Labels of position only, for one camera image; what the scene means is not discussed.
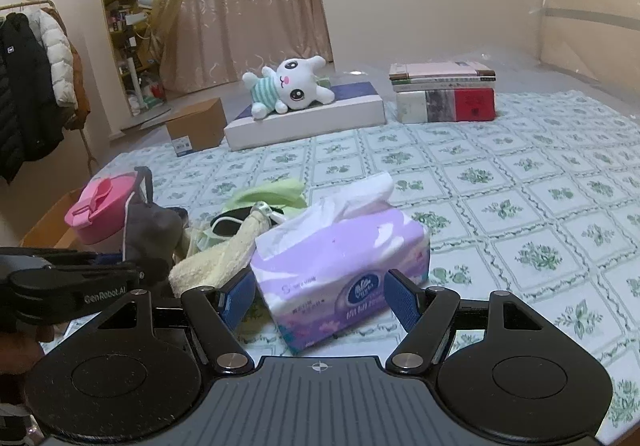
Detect white puffer jacket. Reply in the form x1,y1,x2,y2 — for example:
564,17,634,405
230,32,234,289
25,8,78,109

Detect grey cloth bag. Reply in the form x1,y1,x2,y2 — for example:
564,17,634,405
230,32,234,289
120,166,186,277

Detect floral printed bedsheet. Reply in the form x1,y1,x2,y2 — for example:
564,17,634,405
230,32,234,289
95,91,640,442

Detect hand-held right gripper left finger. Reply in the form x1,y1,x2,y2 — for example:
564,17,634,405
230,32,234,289
95,268,258,375

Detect clothes rack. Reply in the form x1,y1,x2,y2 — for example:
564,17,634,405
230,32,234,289
0,0,96,177

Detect beige patterned curtain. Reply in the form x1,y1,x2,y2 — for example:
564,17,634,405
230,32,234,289
127,0,333,94

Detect thick red white book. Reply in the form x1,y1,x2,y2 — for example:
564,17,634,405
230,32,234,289
396,88,497,124

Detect yellow covered standing fan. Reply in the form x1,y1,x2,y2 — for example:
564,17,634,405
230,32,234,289
147,0,188,72

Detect light green face mask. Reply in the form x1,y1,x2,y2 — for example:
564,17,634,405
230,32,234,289
192,221,236,257

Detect black cloth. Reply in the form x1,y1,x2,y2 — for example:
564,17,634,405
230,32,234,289
210,207,281,227

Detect brown jacket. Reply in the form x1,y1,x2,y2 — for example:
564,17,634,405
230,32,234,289
42,8,91,132

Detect open brown cardboard box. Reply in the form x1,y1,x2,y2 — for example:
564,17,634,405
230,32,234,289
20,188,88,249

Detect closed cardboard box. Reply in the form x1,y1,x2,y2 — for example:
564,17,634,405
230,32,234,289
165,97,228,158

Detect green cloth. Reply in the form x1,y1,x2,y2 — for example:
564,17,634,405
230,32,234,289
222,178,306,217

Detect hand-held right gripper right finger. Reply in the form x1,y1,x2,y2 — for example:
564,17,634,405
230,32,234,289
383,268,548,375

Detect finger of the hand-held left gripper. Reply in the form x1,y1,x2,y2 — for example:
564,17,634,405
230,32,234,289
92,252,173,288
0,247,101,263

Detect purple tissue pack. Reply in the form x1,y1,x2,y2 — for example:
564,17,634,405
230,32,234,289
250,171,431,356

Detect white flat box blue top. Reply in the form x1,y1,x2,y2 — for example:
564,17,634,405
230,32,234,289
223,81,387,152

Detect pink lidded container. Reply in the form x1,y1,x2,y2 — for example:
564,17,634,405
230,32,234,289
64,171,138,245

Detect white plush rabbit toy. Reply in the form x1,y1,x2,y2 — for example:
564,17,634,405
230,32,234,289
242,55,337,121

